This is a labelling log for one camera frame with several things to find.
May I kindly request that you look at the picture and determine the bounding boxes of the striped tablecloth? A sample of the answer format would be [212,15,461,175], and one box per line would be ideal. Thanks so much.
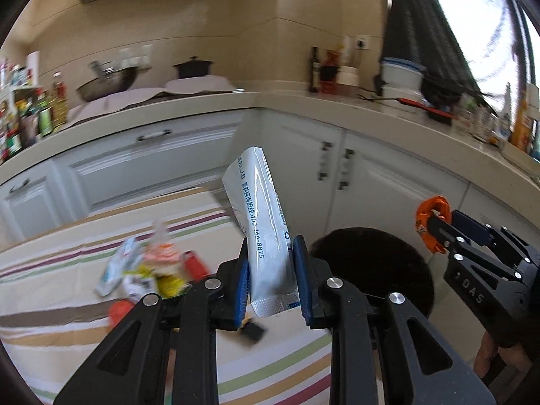
[0,186,334,405]

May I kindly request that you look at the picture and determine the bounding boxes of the red seasoning packet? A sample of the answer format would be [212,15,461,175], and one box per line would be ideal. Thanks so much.
[324,48,341,94]

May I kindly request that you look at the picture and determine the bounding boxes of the red handled utensil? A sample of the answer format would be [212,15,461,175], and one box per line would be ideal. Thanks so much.
[397,97,458,122]

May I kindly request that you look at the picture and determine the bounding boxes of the cooking oil bottle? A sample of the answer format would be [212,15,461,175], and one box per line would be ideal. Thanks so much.
[51,72,70,129]

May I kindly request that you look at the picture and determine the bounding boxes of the white plastic bucket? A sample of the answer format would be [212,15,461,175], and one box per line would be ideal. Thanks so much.
[382,86,423,113]
[382,57,425,89]

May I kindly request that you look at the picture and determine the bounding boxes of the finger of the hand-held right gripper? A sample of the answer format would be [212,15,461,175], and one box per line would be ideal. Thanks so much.
[426,215,519,284]
[451,210,540,280]

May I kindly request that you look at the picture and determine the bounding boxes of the yellow detergent bottle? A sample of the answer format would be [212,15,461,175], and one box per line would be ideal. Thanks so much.
[510,88,533,151]

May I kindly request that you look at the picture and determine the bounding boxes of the clear bag with orange print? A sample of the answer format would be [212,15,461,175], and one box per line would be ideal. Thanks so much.
[143,218,180,277]

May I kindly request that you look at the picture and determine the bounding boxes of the person's right hand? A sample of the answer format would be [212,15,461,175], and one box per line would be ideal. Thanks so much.
[473,330,505,386]

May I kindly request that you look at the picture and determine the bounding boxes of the light blue snack wrapper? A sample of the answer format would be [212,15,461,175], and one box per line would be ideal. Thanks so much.
[95,236,142,298]

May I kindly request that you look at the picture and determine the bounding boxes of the yellow crumpled wrapper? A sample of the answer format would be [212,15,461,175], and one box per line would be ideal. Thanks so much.
[122,264,188,298]

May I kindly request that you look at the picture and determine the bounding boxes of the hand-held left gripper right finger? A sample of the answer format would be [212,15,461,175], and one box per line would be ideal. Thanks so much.
[292,235,496,405]

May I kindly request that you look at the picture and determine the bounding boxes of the small black object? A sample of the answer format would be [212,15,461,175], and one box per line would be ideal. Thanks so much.
[240,321,267,344]

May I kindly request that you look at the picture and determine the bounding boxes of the window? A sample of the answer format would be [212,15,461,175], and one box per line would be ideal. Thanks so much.
[415,0,540,106]

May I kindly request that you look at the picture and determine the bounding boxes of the white round container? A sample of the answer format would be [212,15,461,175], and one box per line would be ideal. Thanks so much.
[337,65,359,88]

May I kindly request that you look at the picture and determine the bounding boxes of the white spray bottle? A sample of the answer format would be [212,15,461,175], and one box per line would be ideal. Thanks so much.
[500,84,513,141]

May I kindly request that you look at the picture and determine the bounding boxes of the orange wrapper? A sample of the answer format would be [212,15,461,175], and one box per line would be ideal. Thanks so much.
[417,196,452,254]

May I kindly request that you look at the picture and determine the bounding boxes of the white kitchen cabinet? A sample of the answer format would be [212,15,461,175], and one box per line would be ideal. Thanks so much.
[0,107,540,262]

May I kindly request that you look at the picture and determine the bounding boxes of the dark glass bottle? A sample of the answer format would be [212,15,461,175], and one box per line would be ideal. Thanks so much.
[309,46,320,93]

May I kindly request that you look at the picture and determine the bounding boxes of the red cylindrical packet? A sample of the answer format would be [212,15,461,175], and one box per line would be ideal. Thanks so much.
[182,251,212,281]

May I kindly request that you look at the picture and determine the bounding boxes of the green bottle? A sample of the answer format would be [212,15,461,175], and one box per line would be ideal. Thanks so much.
[38,97,54,136]

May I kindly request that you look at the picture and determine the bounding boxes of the white printed plastic pouch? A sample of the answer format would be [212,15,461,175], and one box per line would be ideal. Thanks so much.
[222,146,301,318]

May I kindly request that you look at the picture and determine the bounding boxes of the red-orange crumpled wrapper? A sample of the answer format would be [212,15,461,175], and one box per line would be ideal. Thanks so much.
[107,299,136,327]

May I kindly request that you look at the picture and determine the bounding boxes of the black lidded pot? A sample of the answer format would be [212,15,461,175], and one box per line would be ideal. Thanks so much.
[172,56,214,80]

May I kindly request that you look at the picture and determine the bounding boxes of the beige stove cover cloth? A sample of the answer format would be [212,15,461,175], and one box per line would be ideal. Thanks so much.
[70,75,245,119]

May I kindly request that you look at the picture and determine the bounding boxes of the black window blind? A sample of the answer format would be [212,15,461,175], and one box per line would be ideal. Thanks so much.
[386,0,482,93]

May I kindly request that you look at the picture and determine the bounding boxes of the spice rack with jars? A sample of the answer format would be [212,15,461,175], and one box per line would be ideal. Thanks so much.
[0,57,48,165]

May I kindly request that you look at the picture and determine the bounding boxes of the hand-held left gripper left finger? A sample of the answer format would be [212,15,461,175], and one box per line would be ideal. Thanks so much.
[54,236,254,405]

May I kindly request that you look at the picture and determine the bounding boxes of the steel wok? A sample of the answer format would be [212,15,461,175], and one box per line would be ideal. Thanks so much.
[76,61,140,102]

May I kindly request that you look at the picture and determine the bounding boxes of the metal cabinet door handle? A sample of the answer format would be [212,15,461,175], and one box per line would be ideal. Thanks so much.
[340,149,354,190]
[317,141,332,181]

